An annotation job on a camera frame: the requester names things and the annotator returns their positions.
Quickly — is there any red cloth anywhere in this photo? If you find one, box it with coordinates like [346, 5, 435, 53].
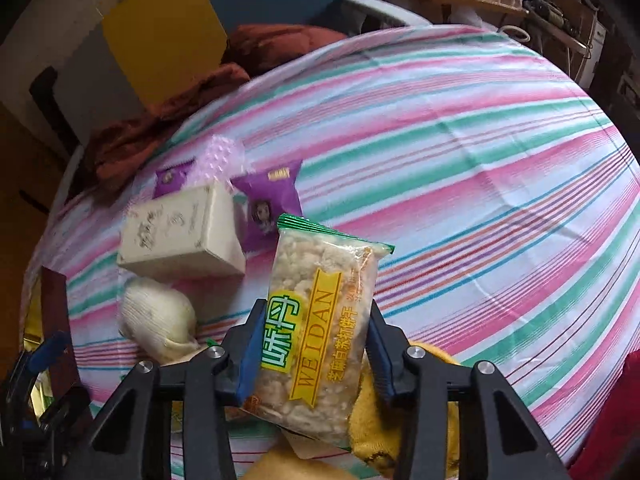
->
[570, 345, 640, 480]

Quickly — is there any grey yellow blue headboard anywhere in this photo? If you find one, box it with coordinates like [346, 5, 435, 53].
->
[55, 0, 338, 136]

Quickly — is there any rice cracker snack packet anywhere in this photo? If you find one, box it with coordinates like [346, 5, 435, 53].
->
[239, 213, 396, 448]

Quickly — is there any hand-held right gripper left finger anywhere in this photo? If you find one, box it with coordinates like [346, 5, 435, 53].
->
[75, 299, 269, 480]

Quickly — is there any brown cloth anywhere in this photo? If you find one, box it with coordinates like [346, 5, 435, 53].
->
[82, 24, 348, 196]

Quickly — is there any white knit bundle with label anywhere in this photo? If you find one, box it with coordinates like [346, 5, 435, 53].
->
[119, 277, 211, 365]

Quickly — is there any yellow sponge block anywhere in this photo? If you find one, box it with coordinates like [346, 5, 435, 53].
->
[242, 442, 361, 480]

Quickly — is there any purple snack packet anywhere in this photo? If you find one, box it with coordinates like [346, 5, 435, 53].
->
[154, 158, 196, 199]
[231, 159, 304, 253]

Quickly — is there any yellow sock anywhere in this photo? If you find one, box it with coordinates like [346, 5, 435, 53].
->
[350, 340, 463, 478]

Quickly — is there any white bed frame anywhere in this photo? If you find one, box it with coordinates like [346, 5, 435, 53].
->
[335, 0, 436, 28]

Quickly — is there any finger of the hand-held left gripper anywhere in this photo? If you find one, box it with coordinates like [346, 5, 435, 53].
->
[20, 331, 71, 378]
[35, 385, 93, 436]

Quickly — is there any cream cardboard box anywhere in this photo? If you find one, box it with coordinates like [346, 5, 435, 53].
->
[116, 182, 247, 283]

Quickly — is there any wooden wardrobe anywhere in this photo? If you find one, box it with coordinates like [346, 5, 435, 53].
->
[0, 105, 66, 361]

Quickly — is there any pink dotted tissue packet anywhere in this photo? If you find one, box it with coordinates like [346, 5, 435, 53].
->
[197, 135, 246, 196]

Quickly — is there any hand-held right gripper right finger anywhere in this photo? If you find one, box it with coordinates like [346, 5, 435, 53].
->
[367, 301, 573, 480]

